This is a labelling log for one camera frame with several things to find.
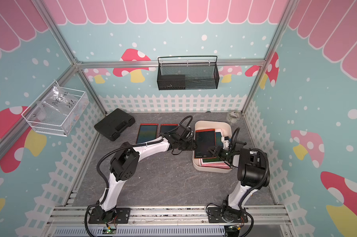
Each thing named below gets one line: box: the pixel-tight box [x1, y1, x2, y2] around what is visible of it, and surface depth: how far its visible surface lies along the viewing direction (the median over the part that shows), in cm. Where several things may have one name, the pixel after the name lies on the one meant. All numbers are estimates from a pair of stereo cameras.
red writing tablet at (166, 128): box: [160, 123, 179, 137], surface depth 114 cm
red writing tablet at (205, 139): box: [194, 128, 217, 159], surface depth 97 cm
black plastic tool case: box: [94, 108, 136, 142], surface depth 111 cm
